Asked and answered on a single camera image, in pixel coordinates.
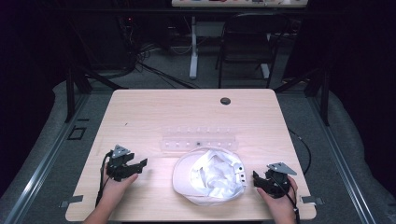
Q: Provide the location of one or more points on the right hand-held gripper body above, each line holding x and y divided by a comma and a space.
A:
277, 182

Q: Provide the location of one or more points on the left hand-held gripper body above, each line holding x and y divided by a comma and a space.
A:
120, 165

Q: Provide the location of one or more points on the white cap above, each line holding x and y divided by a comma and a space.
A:
211, 177

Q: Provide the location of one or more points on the person's right hand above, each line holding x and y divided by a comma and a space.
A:
280, 205

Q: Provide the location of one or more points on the person's left hand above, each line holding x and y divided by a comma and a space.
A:
116, 189

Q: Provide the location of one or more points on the clear plastic rack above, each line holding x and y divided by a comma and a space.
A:
199, 140

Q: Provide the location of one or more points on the black table grommet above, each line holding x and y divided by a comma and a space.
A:
225, 101

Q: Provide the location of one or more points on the black metal stand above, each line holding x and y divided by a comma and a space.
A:
70, 93
325, 96

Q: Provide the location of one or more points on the white desk leg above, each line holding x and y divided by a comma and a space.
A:
193, 56

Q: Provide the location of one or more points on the black chair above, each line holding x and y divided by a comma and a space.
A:
246, 40

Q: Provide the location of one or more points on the background desk top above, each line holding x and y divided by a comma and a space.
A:
236, 3

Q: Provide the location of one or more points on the grey table bracket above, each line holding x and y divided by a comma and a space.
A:
311, 200
72, 200

